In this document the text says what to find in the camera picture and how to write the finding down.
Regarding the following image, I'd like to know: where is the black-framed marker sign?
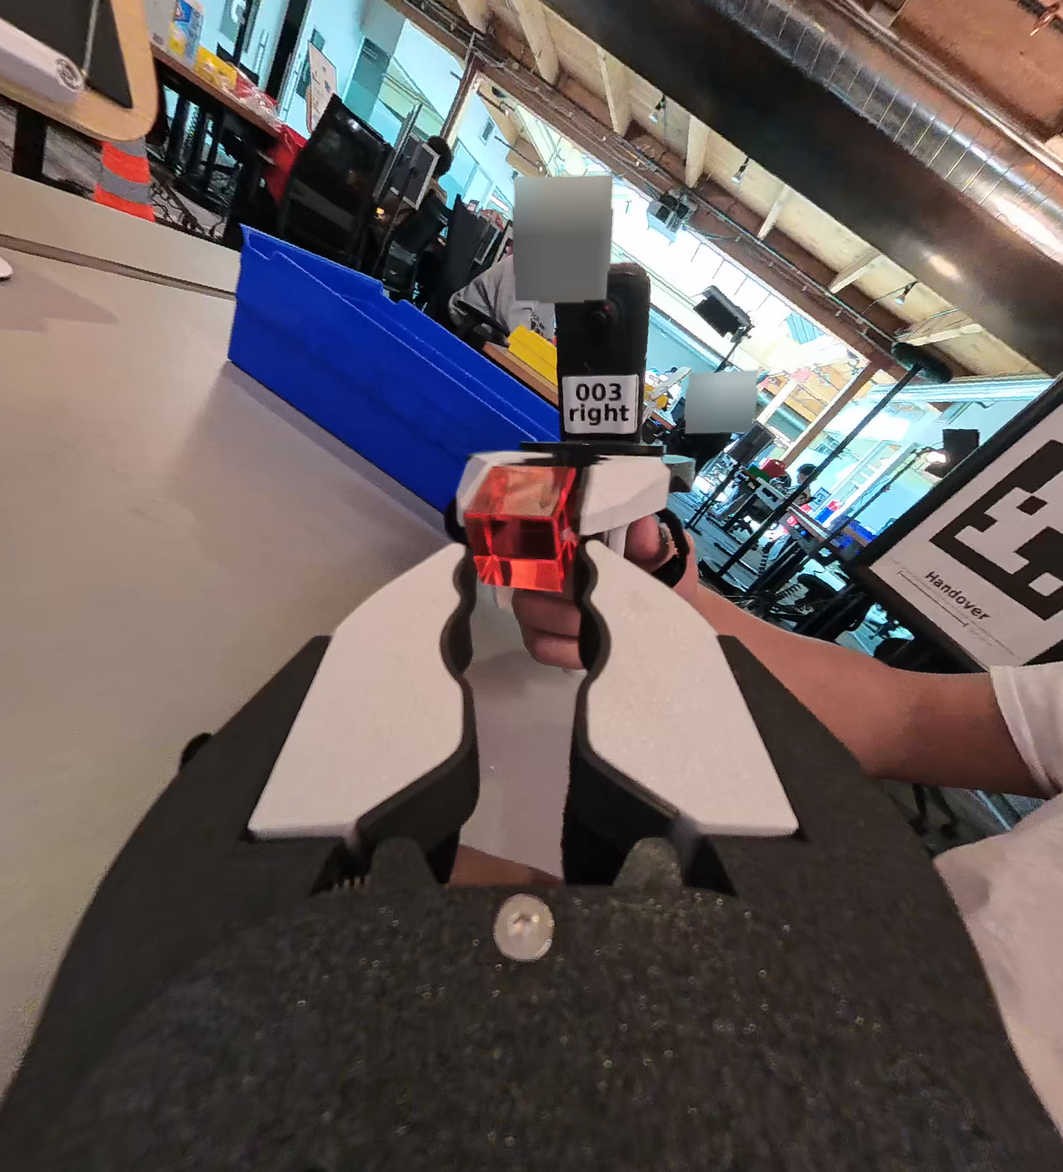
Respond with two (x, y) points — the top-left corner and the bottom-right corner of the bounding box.
(847, 371), (1063, 671)

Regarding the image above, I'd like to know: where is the orange traffic cone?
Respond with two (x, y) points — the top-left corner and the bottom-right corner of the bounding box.
(92, 137), (158, 223)

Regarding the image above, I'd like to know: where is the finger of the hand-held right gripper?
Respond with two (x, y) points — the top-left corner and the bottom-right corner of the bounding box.
(575, 456), (676, 541)
(454, 453), (519, 516)

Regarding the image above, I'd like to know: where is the red plastic part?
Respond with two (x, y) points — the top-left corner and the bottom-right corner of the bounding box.
(460, 464), (580, 593)

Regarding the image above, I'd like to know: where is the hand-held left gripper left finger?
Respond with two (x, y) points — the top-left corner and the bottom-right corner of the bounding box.
(246, 545), (481, 888)

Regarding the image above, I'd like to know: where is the silver ventilation duct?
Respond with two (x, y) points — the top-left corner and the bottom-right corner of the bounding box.
(705, 0), (1063, 305)

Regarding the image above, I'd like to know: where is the blue plastic bin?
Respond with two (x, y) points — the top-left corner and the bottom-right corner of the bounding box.
(228, 224), (562, 516)

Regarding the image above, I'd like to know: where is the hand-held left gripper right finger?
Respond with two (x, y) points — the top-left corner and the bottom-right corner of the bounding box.
(561, 540), (802, 888)

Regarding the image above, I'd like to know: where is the person's right hand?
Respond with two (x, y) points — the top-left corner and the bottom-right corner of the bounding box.
(511, 513), (706, 674)

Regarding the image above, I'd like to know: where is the yellow plastic bin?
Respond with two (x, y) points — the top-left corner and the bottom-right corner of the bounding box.
(506, 325), (558, 388)

